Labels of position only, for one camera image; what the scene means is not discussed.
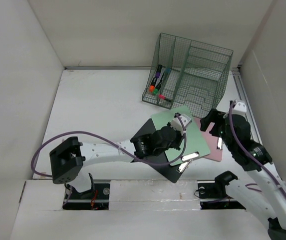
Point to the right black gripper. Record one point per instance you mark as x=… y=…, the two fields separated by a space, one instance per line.
x=219 y=118

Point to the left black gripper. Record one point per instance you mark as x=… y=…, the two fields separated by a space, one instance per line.
x=179 y=137

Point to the green clipboard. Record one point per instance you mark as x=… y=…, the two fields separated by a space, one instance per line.
x=195 y=141

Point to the black clipboard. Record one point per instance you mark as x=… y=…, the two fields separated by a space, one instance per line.
x=167 y=170

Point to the pink highlighter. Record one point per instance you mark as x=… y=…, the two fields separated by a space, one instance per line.
x=162 y=97

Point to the green highlighter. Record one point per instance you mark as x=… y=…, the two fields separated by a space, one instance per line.
x=157 y=88

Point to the orange highlighter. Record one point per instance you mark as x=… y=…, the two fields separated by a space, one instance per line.
x=152 y=84

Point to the blue highlighter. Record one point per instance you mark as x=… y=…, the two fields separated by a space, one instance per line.
x=165 y=73

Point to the purple highlighter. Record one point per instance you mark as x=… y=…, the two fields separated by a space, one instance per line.
x=158 y=71

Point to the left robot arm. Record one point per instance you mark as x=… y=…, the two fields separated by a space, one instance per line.
x=70 y=157

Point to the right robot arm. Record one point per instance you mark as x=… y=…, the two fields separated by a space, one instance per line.
x=269 y=206

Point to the pink clipboard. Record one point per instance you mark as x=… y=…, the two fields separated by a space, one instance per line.
x=214 y=144

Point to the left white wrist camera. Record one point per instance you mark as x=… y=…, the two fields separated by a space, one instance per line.
x=180 y=122

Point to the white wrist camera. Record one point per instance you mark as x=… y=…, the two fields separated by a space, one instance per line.
x=238 y=107
x=180 y=122

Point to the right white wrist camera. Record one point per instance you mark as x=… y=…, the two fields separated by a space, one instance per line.
x=238 y=107

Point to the green wire mesh organizer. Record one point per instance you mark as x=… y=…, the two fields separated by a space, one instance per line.
x=198 y=76

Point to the aluminium rail right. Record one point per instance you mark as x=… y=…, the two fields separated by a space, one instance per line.
x=255 y=135

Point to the aluminium rail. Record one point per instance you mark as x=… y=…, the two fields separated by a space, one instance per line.
x=86 y=68
x=255 y=135

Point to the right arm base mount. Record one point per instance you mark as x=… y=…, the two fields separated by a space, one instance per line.
x=212 y=193

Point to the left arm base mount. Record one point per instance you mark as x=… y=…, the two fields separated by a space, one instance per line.
x=96 y=197

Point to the aluminium rail back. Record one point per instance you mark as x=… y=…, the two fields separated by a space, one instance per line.
x=86 y=68

